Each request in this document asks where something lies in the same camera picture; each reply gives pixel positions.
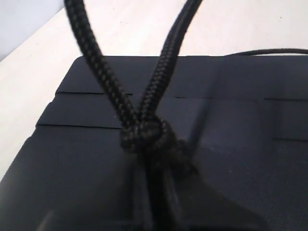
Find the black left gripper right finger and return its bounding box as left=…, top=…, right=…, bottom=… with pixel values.
left=166, top=155, right=262, bottom=231

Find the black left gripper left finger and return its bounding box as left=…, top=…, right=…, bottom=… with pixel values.
left=38, top=155, right=147, bottom=231

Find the black braided rope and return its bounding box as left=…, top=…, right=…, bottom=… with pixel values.
left=64, top=0, right=204, bottom=231

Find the black plastic carrying case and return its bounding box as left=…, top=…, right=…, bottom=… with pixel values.
left=0, top=55, right=308, bottom=231

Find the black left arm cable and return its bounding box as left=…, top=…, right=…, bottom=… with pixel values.
left=225, top=48, right=308, bottom=58

